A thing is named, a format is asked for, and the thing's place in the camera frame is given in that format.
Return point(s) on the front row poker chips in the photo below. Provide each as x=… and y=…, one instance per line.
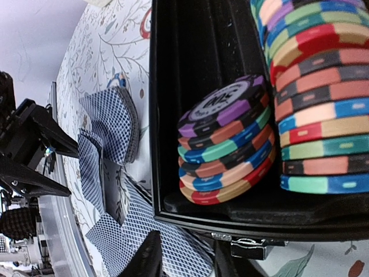
x=317, y=57

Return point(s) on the red white loose chip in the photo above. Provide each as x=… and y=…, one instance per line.
x=145, y=25

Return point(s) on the grey card deck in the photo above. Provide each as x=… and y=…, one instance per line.
x=115, y=127

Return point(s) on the blue white loose chip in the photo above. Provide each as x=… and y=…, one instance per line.
x=117, y=80

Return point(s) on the purple 500 poker chip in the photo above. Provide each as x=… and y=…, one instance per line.
x=226, y=142

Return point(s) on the single face-down blue card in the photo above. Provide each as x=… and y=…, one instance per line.
x=90, y=151

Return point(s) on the floral white table mat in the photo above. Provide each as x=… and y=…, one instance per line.
x=105, y=42

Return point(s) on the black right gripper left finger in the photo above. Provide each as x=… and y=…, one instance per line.
x=147, y=261

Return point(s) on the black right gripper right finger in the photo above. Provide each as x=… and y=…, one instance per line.
x=234, y=260

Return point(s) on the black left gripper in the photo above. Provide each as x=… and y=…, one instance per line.
x=26, y=141

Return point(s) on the open black poker chip case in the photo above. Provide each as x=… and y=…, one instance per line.
x=196, y=48

